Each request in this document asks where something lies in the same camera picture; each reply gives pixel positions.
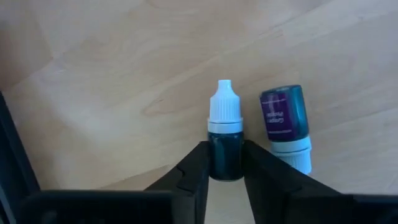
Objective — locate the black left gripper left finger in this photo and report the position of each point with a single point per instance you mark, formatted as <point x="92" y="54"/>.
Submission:
<point x="174" y="202"/>

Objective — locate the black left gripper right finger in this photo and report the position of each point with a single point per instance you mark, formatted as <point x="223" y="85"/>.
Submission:
<point x="280" y="199"/>

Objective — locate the small dark dropper bottle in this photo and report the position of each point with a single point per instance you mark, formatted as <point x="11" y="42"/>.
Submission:
<point x="225" y="149"/>

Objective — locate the small purple-label dropper bottle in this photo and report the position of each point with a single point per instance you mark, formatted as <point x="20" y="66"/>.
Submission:
<point x="283" y="115"/>

